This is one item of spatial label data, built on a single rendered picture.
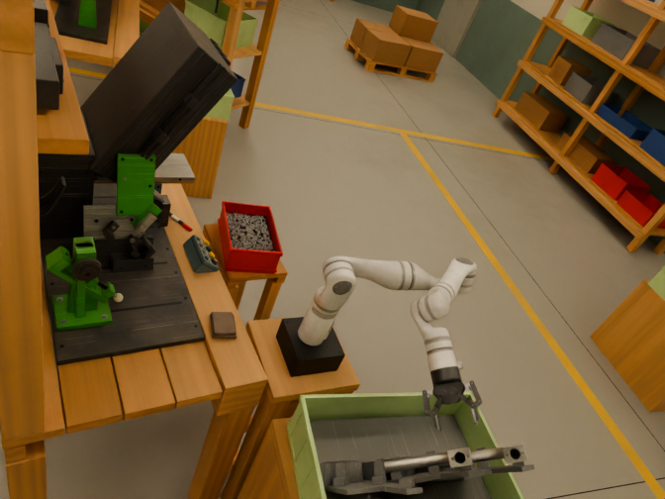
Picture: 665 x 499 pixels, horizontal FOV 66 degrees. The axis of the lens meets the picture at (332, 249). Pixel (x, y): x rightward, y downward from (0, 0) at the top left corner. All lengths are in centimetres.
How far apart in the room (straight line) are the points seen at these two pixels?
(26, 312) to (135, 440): 144
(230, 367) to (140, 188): 65
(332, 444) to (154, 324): 66
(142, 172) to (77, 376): 65
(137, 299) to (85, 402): 38
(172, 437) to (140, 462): 17
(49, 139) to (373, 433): 122
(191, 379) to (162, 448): 92
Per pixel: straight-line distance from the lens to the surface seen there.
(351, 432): 170
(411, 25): 818
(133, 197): 180
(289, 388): 171
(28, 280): 111
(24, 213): 100
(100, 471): 246
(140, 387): 160
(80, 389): 159
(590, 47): 704
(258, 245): 212
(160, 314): 175
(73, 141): 127
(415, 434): 180
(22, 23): 84
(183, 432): 256
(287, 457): 166
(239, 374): 164
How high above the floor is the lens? 219
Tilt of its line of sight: 36 degrees down
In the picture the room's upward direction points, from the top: 23 degrees clockwise
